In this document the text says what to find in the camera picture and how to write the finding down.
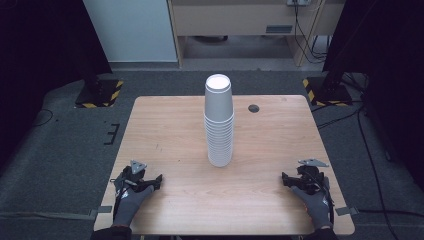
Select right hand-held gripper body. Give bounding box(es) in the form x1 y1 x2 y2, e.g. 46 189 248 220
293 157 331 197

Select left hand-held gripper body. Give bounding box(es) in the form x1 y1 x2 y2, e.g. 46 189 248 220
112 159 152 198

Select stack of white paper cups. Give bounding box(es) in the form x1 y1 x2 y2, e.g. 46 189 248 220
203 73 235 168

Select grey tape strip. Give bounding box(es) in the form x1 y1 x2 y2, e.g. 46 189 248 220
88 205 114 220
334 206 360 217

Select black stand base striped edges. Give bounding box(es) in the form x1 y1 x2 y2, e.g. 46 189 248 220
74 78 125 109
302 76 354 108

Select black curtain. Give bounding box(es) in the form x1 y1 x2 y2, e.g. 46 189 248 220
322 0 424 191
0 0 113 168

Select white cabinet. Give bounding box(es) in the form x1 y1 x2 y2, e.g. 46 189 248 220
82 0 178 64

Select beige wooden desk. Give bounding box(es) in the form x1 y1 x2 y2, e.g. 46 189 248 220
167 0 346 68

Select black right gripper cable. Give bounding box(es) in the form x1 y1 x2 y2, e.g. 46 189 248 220
311 171 335 225

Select long black floor cable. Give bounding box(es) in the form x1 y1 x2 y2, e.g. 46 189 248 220
356 108 393 240

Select thin black floor cable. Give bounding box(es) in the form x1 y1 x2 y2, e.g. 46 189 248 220
32 108 55 128

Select black hanging cables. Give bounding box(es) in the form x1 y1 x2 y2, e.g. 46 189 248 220
292 0 329 65

